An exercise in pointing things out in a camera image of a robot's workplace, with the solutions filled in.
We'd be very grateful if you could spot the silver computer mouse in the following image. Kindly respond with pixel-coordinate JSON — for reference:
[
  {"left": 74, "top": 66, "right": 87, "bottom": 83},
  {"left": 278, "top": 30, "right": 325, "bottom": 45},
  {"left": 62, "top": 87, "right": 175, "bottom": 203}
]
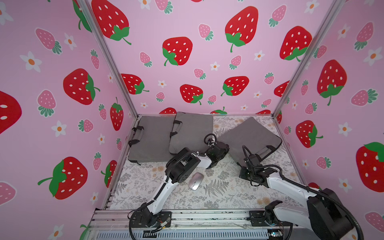
[{"left": 189, "top": 173, "right": 204, "bottom": 191}]

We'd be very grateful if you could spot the grey laptop bag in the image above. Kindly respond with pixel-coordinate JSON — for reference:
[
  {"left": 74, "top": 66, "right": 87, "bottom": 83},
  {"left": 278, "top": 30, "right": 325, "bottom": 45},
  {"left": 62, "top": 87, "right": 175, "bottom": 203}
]
[
  {"left": 218, "top": 117, "right": 282, "bottom": 167},
  {"left": 128, "top": 116, "right": 175, "bottom": 165},
  {"left": 169, "top": 112, "right": 213, "bottom": 154}
]

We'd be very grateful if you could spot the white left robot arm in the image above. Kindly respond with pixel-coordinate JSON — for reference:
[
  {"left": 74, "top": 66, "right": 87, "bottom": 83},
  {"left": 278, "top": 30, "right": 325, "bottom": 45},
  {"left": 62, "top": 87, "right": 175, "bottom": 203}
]
[{"left": 129, "top": 134, "right": 230, "bottom": 230}]

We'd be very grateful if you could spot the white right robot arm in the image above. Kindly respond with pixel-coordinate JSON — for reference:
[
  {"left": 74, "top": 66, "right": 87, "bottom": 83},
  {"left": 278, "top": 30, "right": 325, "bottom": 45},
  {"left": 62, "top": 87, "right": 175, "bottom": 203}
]
[{"left": 240, "top": 146, "right": 364, "bottom": 240}]

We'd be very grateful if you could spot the floral patterned table mat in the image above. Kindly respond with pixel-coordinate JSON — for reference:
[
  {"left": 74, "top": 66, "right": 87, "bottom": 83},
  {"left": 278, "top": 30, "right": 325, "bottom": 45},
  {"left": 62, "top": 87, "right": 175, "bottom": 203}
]
[{"left": 109, "top": 115, "right": 304, "bottom": 211}]

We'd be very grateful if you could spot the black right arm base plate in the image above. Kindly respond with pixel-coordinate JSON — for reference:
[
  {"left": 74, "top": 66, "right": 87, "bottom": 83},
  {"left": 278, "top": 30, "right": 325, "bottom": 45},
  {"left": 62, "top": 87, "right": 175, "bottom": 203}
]
[{"left": 247, "top": 210, "right": 279, "bottom": 227}]

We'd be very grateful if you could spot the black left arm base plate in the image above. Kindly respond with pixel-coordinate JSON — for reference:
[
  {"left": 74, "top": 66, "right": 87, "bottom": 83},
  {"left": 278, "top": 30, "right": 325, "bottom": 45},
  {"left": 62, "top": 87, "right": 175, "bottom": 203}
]
[{"left": 130, "top": 211, "right": 172, "bottom": 229}]

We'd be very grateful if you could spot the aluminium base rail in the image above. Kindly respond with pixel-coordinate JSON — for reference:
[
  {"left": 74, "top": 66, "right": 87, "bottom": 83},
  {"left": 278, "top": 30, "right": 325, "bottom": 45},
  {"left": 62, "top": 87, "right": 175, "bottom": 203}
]
[{"left": 84, "top": 209, "right": 318, "bottom": 240}]

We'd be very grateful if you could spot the aluminium frame post right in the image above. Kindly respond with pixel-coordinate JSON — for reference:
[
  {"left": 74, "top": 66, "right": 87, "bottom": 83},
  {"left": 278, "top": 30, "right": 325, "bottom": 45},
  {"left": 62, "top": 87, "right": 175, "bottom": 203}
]
[{"left": 272, "top": 0, "right": 345, "bottom": 120}]

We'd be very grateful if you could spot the aluminium frame post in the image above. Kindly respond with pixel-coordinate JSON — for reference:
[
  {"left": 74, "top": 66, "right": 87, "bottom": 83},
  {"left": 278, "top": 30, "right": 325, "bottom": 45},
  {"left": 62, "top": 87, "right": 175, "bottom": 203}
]
[
  {"left": 79, "top": 0, "right": 139, "bottom": 119},
  {"left": 272, "top": 0, "right": 345, "bottom": 120}
]

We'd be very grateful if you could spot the aluminium frame post left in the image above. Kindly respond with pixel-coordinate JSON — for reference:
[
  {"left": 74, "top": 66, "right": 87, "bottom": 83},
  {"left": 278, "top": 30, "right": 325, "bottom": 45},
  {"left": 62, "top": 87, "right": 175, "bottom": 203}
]
[{"left": 79, "top": 0, "right": 139, "bottom": 119}]

